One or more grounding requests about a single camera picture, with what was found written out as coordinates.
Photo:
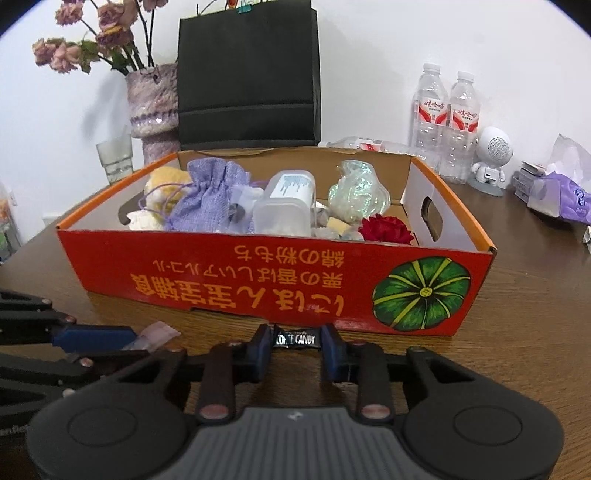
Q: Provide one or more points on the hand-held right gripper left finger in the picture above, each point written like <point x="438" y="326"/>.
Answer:
<point x="262" y="355"/>

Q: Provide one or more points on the white robot speaker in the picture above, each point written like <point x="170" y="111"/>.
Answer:
<point x="494" y="147"/>

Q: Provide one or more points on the clear glass cup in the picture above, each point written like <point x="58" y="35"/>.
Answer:
<point x="115" y="157"/>

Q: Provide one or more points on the white plush cloth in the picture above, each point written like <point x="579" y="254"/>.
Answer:
<point x="143" y="221"/>

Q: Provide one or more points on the iridescent wrapped bundle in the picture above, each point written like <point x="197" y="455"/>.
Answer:
<point x="358" y="194"/>

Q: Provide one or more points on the colourful packet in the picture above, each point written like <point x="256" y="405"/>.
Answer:
<point x="8" y="226"/>

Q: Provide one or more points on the white plastic container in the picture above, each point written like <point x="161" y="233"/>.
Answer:
<point x="284" y="207"/>

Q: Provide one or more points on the purple tissue pack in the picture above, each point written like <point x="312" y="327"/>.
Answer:
<point x="563" y="198"/>

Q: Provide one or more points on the orange cardboard box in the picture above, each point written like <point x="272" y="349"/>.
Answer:
<point x="231" y="267"/>

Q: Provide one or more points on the black candy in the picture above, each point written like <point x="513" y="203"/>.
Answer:
<point x="295" y="339"/>

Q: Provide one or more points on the pale yellow block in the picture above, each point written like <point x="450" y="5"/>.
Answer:
<point x="337" y="226"/>

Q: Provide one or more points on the yellow plush toy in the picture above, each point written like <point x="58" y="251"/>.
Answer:
<point x="164" y="182"/>

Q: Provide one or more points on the dried pink rose bouquet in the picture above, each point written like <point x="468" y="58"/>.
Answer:
<point x="111" y="32"/>

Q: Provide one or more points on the red fabric flower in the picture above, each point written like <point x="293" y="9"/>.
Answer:
<point x="385" y="230"/>

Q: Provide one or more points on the small clear packet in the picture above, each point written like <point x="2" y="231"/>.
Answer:
<point x="154" y="334"/>

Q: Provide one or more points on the black paper bag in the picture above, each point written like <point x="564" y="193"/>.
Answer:
<point x="249" y="69"/>

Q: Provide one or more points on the clear water bottle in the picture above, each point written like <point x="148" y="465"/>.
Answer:
<point x="461" y="129"/>
<point x="429" y="115"/>
<point x="374" y="145"/>

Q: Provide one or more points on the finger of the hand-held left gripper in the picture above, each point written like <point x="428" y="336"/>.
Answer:
<point x="55" y="369"/>
<point x="92" y="337"/>

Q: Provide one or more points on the small grey box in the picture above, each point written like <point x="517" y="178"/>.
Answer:
<point x="526" y="182"/>

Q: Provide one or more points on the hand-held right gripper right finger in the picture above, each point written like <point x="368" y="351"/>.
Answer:
<point x="332" y="355"/>

